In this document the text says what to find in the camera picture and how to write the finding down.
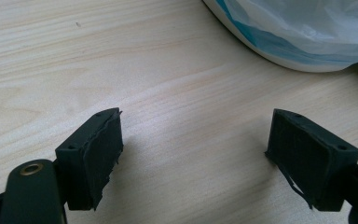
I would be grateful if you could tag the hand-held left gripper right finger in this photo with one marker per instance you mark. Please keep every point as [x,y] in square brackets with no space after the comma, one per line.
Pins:
[307,155]

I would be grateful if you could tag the translucent white blue plastic bag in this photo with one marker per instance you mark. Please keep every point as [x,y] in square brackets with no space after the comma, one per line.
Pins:
[301,28]

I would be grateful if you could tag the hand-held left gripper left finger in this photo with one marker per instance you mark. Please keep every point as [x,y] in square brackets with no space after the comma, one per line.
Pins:
[98,161]

